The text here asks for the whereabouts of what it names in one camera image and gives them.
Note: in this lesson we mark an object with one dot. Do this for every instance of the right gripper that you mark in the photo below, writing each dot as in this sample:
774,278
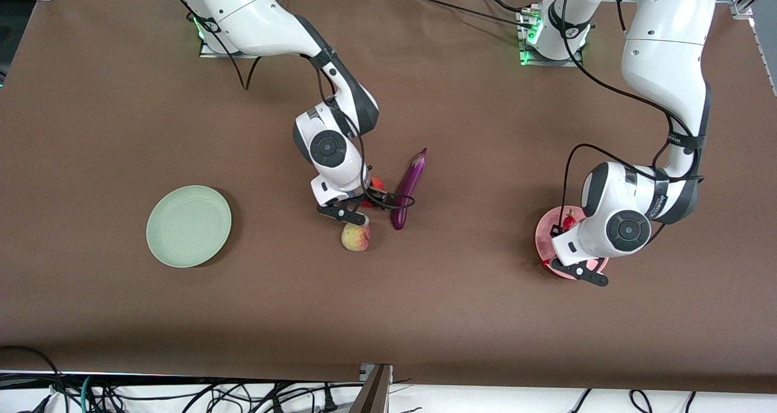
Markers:
368,199

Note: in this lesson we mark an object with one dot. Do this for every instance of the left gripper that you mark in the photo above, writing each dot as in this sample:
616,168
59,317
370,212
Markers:
554,229

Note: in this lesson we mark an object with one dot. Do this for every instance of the red pomegranate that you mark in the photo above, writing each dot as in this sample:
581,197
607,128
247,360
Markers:
376,185

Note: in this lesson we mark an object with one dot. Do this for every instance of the red chili pepper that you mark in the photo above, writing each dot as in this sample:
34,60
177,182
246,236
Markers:
569,221

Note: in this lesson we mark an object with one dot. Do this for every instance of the purple eggplant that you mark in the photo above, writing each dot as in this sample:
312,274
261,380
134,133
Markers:
410,179

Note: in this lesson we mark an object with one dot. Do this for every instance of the yellow-pink peach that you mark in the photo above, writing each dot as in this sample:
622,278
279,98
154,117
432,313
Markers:
357,240

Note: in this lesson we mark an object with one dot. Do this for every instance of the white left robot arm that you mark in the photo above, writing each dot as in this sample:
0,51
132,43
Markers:
661,48

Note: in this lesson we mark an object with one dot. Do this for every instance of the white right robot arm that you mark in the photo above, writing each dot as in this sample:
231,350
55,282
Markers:
255,12

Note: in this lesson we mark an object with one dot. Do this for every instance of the pink plate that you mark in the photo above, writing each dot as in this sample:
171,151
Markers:
543,243

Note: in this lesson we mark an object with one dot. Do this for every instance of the brown table cloth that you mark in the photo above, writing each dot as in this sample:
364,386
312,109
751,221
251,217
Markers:
388,310

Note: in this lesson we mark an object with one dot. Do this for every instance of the light green plate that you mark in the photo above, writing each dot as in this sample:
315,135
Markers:
188,226

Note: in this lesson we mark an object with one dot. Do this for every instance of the brown beam under table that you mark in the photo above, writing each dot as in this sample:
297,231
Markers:
371,398

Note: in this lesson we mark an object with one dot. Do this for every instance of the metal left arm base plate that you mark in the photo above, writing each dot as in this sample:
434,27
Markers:
546,62

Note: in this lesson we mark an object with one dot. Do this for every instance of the metal table edge bracket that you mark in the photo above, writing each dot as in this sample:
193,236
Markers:
366,372

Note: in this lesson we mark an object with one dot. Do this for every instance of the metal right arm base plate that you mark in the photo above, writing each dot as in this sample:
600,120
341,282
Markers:
206,51

